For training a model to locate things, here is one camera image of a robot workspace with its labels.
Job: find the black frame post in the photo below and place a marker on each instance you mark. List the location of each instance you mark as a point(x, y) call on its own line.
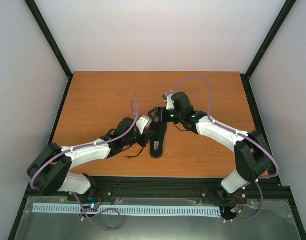
point(273, 31)
point(43, 26)

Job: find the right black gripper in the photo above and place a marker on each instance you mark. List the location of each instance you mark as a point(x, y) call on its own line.
point(157, 118)

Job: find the right black frame post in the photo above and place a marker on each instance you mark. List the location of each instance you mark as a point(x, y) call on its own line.
point(273, 31)

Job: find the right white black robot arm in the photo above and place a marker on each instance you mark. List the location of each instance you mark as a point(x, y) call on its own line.
point(251, 152)

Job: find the light blue slotted cable duct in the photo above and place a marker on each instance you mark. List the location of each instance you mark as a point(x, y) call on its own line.
point(129, 210)

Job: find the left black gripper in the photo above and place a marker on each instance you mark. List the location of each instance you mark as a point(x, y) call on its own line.
point(146, 139)

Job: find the black shoelace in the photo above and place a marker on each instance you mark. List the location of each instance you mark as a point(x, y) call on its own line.
point(135, 153)

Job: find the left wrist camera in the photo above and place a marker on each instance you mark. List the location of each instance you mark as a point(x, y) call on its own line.
point(143, 123)

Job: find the black canvas shoe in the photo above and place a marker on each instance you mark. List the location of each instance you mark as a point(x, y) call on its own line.
point(157, 140)

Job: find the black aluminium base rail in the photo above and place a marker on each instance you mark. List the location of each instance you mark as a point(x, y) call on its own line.
point(208, 190)

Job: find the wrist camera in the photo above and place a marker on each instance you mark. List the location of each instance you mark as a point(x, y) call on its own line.
point(168, 100)
point(143, 123)

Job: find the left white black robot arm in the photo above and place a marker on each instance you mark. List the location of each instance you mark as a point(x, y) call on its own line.
point(51, 170)

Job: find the left black frame post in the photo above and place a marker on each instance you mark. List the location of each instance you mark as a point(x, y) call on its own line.
point(43, 26)

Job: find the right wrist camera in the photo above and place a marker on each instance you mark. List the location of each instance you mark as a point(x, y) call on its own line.
point(168, 100)

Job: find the left green-lit circuit board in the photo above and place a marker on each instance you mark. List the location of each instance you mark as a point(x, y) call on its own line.
point(94, 206)

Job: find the right small circuit board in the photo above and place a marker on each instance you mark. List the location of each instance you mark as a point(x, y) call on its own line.
point(237, 209)

